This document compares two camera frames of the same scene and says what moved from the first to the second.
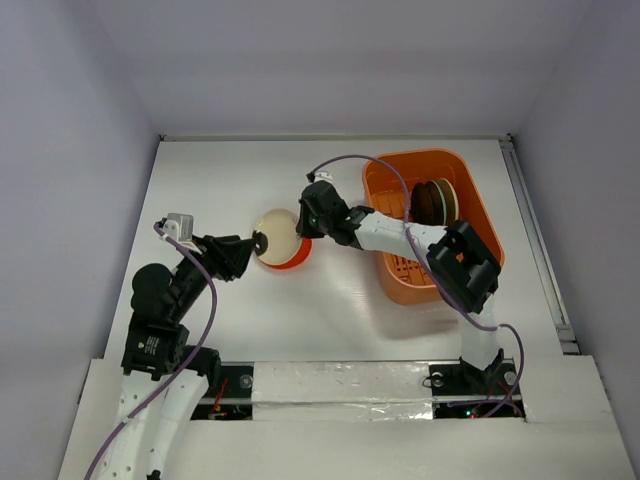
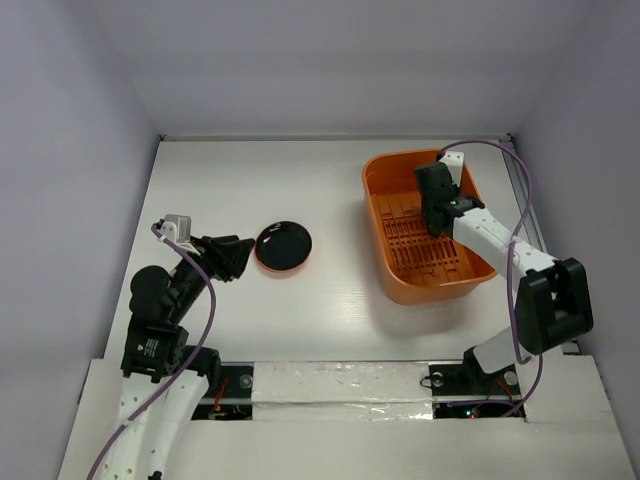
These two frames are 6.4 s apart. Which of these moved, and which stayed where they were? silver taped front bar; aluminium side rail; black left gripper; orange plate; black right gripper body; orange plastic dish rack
Moved: black right gripper body; orange plate
Stayed: aluminium side rail; black left gripper; silver taped front bar; orange plastic dish rack
